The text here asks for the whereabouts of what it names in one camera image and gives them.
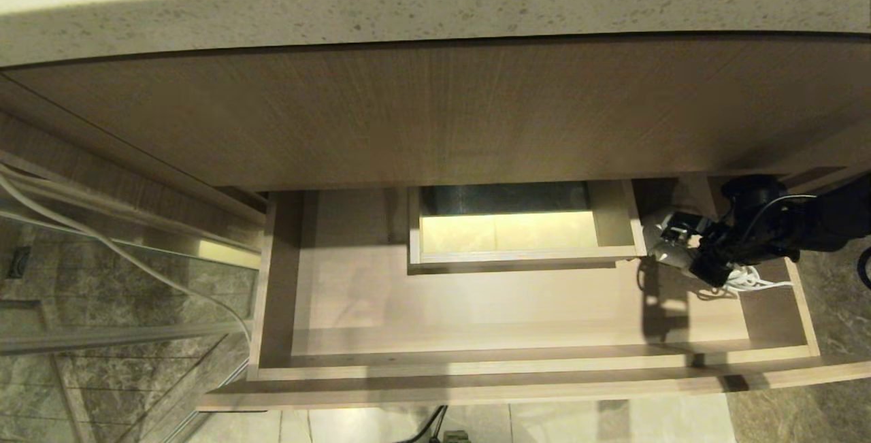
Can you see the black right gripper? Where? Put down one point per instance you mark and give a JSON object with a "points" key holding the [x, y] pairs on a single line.
{"points": [[714, 259]]}

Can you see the light wooden vanity drawer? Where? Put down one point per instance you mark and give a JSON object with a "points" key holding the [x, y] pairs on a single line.
{"points": [[476, 307]]}

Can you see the light wooden vanity cabinet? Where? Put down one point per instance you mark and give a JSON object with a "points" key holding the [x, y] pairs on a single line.
{"points": [[435, 116]]}

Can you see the aluminium glass door bar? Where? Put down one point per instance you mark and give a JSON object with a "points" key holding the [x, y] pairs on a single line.
{"points": [[122, 337]]}

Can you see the clear glass shower panel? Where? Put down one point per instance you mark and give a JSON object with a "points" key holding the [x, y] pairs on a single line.
{"points": [[102, 300]]}

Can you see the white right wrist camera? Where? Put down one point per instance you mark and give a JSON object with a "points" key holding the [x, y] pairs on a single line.
{"points": [[684, 226]]}

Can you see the chrome floor rail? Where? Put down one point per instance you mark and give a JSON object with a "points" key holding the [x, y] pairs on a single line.
{"points": [[197, 422]]}

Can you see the aluminium shower track rail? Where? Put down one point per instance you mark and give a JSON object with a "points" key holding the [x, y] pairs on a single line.
{"points": [[136, 228]]}

